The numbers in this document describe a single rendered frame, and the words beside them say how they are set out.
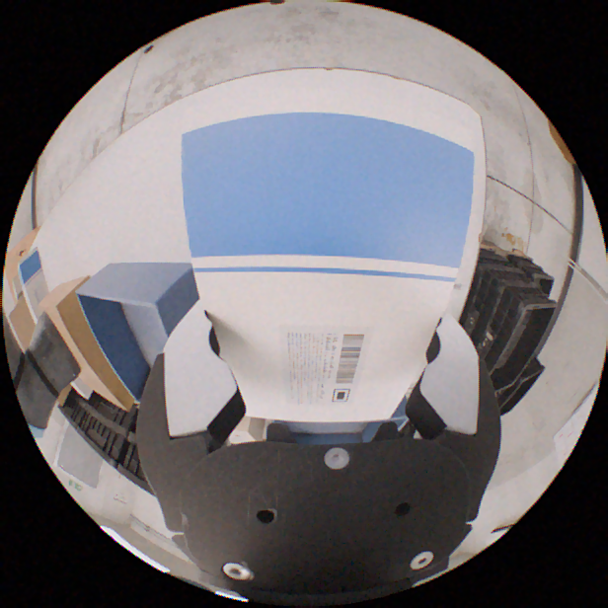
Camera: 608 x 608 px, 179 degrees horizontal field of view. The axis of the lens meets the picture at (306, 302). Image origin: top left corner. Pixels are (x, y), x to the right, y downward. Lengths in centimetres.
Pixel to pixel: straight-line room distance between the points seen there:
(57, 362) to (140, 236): 29
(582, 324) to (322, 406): 256
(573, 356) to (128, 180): 284
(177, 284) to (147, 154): 14
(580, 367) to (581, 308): 56
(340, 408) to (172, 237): 20
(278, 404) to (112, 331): 24
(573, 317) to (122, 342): 284
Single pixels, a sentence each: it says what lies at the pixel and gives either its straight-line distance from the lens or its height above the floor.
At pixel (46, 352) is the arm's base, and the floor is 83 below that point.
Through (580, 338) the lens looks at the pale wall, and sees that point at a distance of 261.
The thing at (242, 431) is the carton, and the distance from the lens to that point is 31.
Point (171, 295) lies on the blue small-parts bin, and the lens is 18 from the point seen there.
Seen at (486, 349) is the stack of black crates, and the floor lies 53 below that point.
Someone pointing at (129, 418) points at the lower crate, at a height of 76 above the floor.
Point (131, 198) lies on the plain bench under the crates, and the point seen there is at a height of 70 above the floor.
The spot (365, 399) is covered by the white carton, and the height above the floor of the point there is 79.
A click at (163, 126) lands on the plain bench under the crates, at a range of 23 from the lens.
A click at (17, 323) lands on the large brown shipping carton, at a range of 92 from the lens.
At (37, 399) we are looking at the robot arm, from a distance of 46.
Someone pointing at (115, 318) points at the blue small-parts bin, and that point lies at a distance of 32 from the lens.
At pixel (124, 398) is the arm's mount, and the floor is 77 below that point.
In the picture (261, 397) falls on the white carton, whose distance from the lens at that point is 15.
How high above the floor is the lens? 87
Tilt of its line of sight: 57 degrees down
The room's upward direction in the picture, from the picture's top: 176 degrees counter-clockwise
